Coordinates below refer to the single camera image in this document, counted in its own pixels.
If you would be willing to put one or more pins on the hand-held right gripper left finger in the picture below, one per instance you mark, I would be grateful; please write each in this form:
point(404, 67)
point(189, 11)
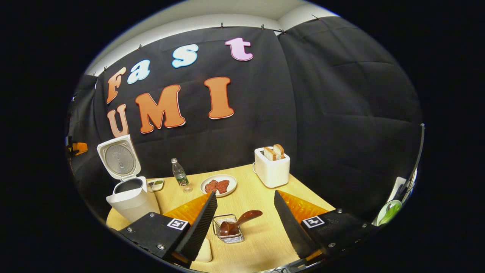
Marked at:
point(201, 227)

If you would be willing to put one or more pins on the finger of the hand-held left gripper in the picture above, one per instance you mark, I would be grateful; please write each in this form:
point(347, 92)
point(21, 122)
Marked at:
point(79, 147)

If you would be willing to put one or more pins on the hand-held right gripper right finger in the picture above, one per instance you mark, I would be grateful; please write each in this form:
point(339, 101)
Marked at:
point(290, 227)

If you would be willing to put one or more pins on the brown wooden spoon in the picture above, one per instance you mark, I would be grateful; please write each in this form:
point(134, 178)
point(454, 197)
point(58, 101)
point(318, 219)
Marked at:
point(242, 219)

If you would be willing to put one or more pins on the white rice cooker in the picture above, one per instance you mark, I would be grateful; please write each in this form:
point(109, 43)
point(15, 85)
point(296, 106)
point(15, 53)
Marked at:
point(132, 204)

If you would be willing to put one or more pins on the white round plate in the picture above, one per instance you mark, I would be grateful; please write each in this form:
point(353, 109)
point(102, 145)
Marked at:
point(232, 181)

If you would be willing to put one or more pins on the clear plastic water bottle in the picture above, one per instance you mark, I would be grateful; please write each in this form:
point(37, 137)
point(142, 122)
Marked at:
point(180, 175)

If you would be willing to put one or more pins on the white toaster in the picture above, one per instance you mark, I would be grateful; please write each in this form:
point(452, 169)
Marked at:
point(271, 172)

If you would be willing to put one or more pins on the small white dish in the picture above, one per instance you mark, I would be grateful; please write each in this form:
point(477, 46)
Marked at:
point(156, 184)

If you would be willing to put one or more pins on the toast bread slice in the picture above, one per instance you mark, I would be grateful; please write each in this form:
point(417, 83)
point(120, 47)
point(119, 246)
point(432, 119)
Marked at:
point(279, 151)
point(269, 153)

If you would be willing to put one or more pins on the green round object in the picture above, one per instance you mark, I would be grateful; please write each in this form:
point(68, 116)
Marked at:
point(390, 212)

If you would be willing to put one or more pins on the white panel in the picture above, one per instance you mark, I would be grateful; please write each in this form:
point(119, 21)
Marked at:
point(398, 187)

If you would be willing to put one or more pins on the black backdrop cloth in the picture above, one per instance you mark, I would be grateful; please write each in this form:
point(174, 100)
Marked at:
point(333, 113)

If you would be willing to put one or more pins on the metal stand pole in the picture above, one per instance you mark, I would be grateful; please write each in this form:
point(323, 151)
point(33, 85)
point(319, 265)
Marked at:
point(416, 159)

